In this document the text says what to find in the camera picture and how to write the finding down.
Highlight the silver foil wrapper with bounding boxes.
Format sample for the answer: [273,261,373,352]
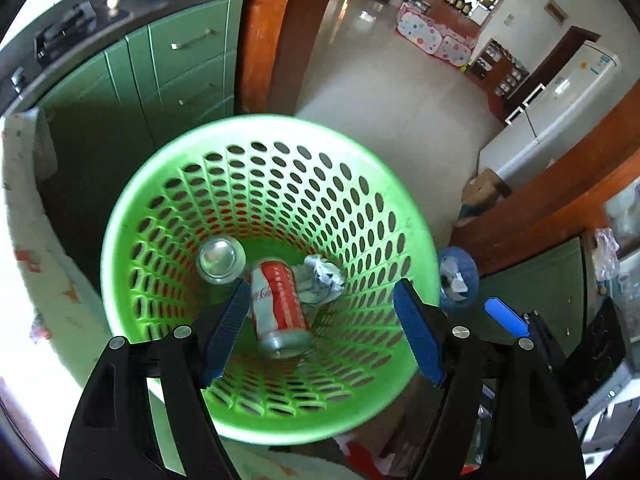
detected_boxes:
[293,255,345,308]

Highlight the blue plastic bag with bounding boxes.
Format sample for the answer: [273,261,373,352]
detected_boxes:
[438,246,480,311]

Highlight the blue silver milk can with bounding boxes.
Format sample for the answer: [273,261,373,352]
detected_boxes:
[195,235,246,285]

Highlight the green perforated plastic basket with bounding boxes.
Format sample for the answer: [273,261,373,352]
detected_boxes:
[101,115,439,444]

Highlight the white refrigerator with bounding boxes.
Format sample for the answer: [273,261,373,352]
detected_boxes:
[477,41,622,190]

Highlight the green kitchen cabinet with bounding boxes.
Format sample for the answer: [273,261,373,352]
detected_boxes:
[34,0,245,241]

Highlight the red orange snack packet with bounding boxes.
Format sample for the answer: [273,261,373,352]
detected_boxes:
[334,431,419,479]

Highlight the red cola can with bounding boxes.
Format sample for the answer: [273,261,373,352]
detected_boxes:
[250,259,312,360]

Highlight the polka dot play tent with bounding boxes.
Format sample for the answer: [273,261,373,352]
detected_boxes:
[396,2,476,68]

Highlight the patterned white table cloth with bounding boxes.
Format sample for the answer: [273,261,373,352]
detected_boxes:
[0,107,281,480]

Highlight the brown wooden door frame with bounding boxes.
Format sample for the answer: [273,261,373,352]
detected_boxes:
[235,0,329,115]

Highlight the black gas stove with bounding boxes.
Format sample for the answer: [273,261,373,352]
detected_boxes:
[1,1,98,100]

